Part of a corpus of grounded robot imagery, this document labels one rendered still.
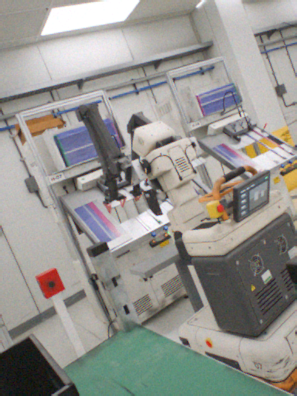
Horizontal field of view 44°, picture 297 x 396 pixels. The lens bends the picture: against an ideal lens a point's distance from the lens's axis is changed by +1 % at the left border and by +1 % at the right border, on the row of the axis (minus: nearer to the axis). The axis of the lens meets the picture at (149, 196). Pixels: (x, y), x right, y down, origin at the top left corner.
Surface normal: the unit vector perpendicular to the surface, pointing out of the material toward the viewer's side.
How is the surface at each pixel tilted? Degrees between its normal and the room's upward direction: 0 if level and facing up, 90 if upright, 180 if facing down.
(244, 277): 90
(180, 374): 0
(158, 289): 90
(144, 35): 90
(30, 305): 90
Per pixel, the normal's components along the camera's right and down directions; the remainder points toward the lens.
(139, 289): 0.46, -0.11
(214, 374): -0.38, -0.92
